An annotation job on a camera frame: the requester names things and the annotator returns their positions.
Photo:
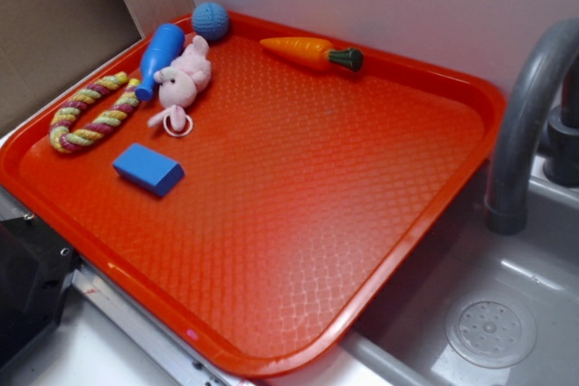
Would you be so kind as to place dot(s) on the orange toy carrot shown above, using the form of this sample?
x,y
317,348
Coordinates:
x,y
314,53

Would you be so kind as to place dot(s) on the orange plastic tray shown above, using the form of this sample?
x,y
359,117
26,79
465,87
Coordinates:
x,y
303,193

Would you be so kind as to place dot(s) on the brown cardboard panel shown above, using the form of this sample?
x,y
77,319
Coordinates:
x,y
49,45

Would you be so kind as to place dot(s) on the blue rectangular block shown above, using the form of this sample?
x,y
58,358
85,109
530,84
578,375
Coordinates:
x,y
148,169

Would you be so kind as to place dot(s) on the grey toy faucet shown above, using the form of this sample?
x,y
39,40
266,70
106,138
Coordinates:
x,y
543,103

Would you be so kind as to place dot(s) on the multicolour rope toy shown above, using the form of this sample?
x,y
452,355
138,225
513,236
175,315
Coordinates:
x,y
93,112

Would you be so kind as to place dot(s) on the blue crochet ball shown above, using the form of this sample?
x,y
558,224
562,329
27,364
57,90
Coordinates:
x,y
211,21

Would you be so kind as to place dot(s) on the blue plastic bottle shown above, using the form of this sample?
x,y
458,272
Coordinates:
x,y
165,45

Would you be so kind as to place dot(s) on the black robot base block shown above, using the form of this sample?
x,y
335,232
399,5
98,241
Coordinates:
x,y
37,265

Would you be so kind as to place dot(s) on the pink plush toy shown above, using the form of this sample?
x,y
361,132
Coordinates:
x,y
179,85

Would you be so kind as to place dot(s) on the grey toy sink basin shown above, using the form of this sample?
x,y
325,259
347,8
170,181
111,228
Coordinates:
x,y
471,307

